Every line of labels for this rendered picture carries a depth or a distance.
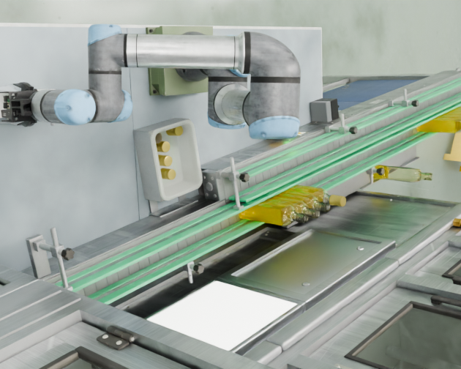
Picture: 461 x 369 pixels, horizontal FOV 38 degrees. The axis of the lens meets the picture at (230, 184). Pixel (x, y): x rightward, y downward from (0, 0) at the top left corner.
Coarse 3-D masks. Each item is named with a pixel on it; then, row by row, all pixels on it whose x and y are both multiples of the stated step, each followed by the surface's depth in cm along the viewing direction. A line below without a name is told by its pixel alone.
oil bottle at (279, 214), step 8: (256, 208) 213; (264, 208) 210; (272, 208) 208; (280, 208) 207; (288, 208) 206; (240, 216) 219; (248, 216) 216; (256, 216) 214; (264, 216) 211; (272, 216) 209; (280, 216) 206; (288, 216) 205; (280, 224) 207; (288, 224) 207
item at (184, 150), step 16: (160, 128) 197; (192, 128) 206; (176, 144) 212; (192, 144) 208; (176, 160) 212; (192, 160) 210; (160, 176) 199; (176, 176) 213; (192, 176) 212; (160, 192) 200; (176, 192) 206
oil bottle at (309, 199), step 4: (284, 192) 223; (288, 192) 223; (292, 192) 222; (276, 196) 221; (280, 196) 220; (284, 196) 219; (288, 196) 218; (292, 196) 217; (296, 196) 217; (300, 196) 216; (304, 196) 216; (308, 196) 215; (312, 196) 215; (300, 200) 214; (304, 200) 213; (308, 200) 213; (312, 200) 214; (316, 200) 215; (308, 204) 213; (312, 204) 213; (312, 208) 214
